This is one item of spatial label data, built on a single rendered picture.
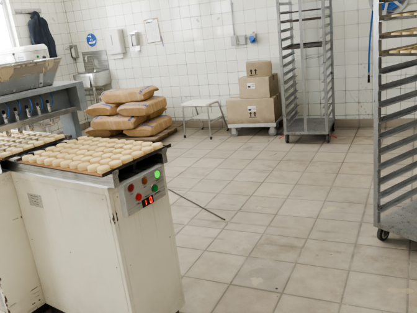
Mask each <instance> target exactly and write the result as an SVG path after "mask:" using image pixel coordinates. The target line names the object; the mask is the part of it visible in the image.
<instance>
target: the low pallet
mask: <svg viewBox="0 0 417 313"><path fill-rule="evenodd" d="M182 125H183V124H172V125H171V126H169V127H168V128H166V129H164V130H162V131H161V132H159V133H158V134H156V135H154V136H146V137H131V136H128V135H126V134H125V133H123V132H121V133H119V134H117V135H115V136H110V137H101V138H102V139H103V138H109V139H114V138H117V139H118V140H122V139H124V140H126V141H127V140H134V141H143V142H153V143H157V142H160V141H162V140H163V139H165V138H166V137H168V136H170V135H172V134H173V133H175V132H177V127H180V126H182ZM87 137H94V136H90V135H88V136H87ZM94 138H96V137H94Z"/></svg>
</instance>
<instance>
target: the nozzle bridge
mask: <svg viewBox="0 0 417 313"><path fill-rule="evenodd" d="M49 93H51V94H52V96H53V106H52V107H51V109H52V112H49V113H48V111H47V106H46V100H47V99H48V100H49V103H50V105H52V97H51V95H50V94H49ZM39 95H41V97H42V100H43V108H42V110H41V113H42V115H40V116H38V115H37V110H36V104H35V103H36V102H38V105H39V106H40V108H41V107H42V102H41V99H40V96H39ZM27 97H29V98H30V100H31V101H32V112H31V113H30V116H31V118H27V116H26V113H25V105H28V108H29V110H31V105H30V101H29V99H28V98H27ZM16 100H18V101H19V102H20V106H21V114H20V116H19V117H20V118H19V119H20V121H16V119H15V117H14V109H13V108H14V107H16V108H17V111H18V113H19V112H20V109H19V103H18V102H17V101H16ZM4 102H6V103H7V105H8V107H9V118H8V124H4V122H3V119H2V112H1V111H3V110H4V111H5V113H6V115H7V116H8V111H7V106H6V105H5V104H4ZM86 109H88V106H87V101H86V95H85V91H84V85H83V81H54V83H53V85H51V86H46V87H42V88H37V89H31V90H28V91H23V92H19V93H14V94H8V95H5V96H0V133H1V132H5V131H8V130H12V129H16V128H19V127H23V126H25V125H29V124H33V123H36V122H40V121H43V120H47V119H51V118H54V117H58V116H60V120H61V125H62V128H63V133H64V134H65V135H72V138H71V139H72V140H74V139H76V138H78V137H82V133H81V128H80V124H79V119H78V113H77V111H84V110H86Z"/></svg>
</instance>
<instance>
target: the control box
mask: <svg viewBox="0 0 417 313"><path fill-rule="evenodd" d="M156 171H159V172H160V176H159V178H156V177H155V172H156ZM144 177H146V178H147V183H146V184H145V185H144V184H142V179H143V178H144ZM130 184H133V186H134V189H133V191H132V192H129V191H128V186H129V185H130ZM153 185H157V186H158V190H157V191H156V192H154V191H153V190H152V187H153ZM117 190H118V192H119V198H120V204H121V208H122V214H123V216H125V217H129V216H131V215H132V214H134V213H136V212H138V211H139V210H141V209H143V208H144V207H146V206H148V205H150V204H151V202H150V197H152V200H153V201H152V203H153V202H155V201H157V200H158V199H160V198H161V197H163V196H165V195H166V190H165V185H164V178H163V170H162V166H161V165H155V166H153V167H151V168H149V169H147V170H145V171H142V172H141V173H139V174H137V175H135V176H132V177H131V178H129V179H126V180H125V181H122V182H121V183H120V186H119V187H117ZM138 193H139V194H141V195H142V198H141V200H140V201H137V200H136V195H137V194H138ZM144 200H146V203H147V205H146V206H145V205H144Z"/></svg>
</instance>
